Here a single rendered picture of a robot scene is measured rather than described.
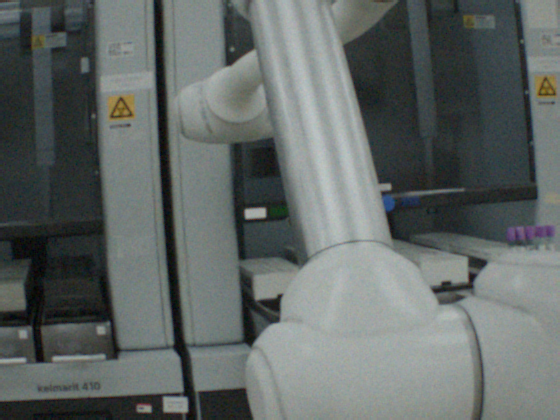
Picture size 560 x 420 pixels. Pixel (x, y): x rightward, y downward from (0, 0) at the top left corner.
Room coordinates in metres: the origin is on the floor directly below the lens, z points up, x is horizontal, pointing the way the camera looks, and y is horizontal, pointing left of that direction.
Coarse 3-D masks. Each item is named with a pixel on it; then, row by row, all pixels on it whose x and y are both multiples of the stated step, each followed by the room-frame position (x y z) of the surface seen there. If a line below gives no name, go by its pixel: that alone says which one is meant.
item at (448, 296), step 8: (448, 280) 2.25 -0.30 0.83; (432, 288) 2.22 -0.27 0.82; (440, 288) 2.22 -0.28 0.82; (448, 288) 2.23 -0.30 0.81; (456, 288) 2.23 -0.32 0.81; (464, 288) 2.23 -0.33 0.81; (472, 288) 2.23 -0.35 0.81; (440, 296) 2.22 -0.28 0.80; (448, 296) 2.22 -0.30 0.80; (440, 304) 2.22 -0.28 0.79; (448, 304) 2.22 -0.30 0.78
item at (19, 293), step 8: (0, 288) 2.15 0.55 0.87; (8, 288) 2.15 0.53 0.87; (16, 288) 2.15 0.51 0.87; (0, 296) 2.15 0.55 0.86; (8, 296) 2.15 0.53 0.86; (16, 296) 2.15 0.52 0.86; (24, 296) 2.16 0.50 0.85; (0, 304) 2.15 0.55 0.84; (8, 304) 2.15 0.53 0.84; (16, 304) 2.15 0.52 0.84; (24, 304) 2.15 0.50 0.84
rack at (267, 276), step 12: (240, 264) 2.47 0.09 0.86; (252, 264) 2.46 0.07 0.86; (264, 264) 2.44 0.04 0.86; (276, 264) 2.42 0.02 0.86; (288, 264) 2.40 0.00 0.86; (240, 276) 2.54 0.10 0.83; (252, 276) 2.28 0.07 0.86; (264, 276) 2.26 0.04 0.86; (276, 276) 2.27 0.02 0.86; (288, 276) 2.27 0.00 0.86; (252, 288) 2.49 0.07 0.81; (264, 288) 2.26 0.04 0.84; (276, 288) 2.27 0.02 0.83
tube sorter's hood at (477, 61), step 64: (448, 0) 2.31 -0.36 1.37; (512, 0) 2.33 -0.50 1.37; (384, 64) 2.28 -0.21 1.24; (448, 64) 2.31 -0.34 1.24; (512, 64) 2.33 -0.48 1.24; (384, 128) 2.28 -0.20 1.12; (448, 128) 2.30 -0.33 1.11; (512, 128) 2.33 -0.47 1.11; (256, 192) 2.24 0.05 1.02; (384, 192) 2.28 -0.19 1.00; (448, 192) 2.29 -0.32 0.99; (512, 192) 2.31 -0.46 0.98
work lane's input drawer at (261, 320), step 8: (248, 296) 2.32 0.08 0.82; (280, 296) 2.26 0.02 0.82; (248, 304) 2.30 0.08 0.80; (256, 304) 2.21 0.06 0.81; (264, 304) 2.25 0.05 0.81; (272, 304) 2.25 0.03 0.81; (280, 304) 2.25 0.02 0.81; (248, 312) 2.24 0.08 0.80; (256, 312) 2.17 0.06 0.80; (264, 312) 2.12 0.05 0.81; (272, 312) 2.06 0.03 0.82; (280, 312) 2.16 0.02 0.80; (248, 320) 2.25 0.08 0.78; (256, 320) 2.15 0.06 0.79; (264, 320) 2.06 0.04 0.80; (272, 320) 2.04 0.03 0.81; (248, 328) 2.26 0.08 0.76; (256, 328) 2.16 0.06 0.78; (264, 328) 2.07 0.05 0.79; (256, 336) 2.17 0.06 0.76
